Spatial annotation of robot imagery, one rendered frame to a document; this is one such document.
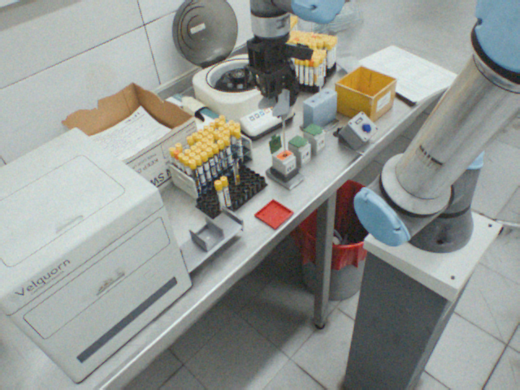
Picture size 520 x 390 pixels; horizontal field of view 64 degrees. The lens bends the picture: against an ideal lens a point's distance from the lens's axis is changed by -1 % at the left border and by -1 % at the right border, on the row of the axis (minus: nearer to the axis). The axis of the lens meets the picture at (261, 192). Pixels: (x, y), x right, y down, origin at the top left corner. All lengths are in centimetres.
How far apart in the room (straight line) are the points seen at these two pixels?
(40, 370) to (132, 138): 63
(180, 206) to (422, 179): 63
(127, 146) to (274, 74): 52
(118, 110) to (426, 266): 93
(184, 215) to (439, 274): 59
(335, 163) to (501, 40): 74
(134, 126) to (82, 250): 66
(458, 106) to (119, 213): 50
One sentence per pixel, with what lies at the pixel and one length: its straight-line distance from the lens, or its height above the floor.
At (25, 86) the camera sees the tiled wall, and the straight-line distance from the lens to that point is 126.
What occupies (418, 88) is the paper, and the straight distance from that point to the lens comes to 146.
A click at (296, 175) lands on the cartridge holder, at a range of 110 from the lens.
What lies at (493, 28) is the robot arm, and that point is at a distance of 48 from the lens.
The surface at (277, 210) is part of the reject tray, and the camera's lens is 103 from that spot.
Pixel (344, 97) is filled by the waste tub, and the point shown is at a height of 94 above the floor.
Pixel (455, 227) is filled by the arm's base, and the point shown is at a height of 98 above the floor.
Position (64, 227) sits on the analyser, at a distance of 71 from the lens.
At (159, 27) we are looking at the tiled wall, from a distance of 141.
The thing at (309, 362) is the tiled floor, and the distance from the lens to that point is 178.
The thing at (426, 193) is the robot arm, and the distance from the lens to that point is 68.
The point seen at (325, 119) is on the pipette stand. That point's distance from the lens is 126.
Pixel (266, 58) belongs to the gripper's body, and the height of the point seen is 124.
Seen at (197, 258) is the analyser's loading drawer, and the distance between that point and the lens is 92.
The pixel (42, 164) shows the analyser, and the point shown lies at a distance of 84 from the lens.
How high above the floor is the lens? 164
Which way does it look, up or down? 45 degrees down
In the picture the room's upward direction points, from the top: 6 degrees counter-clockwise
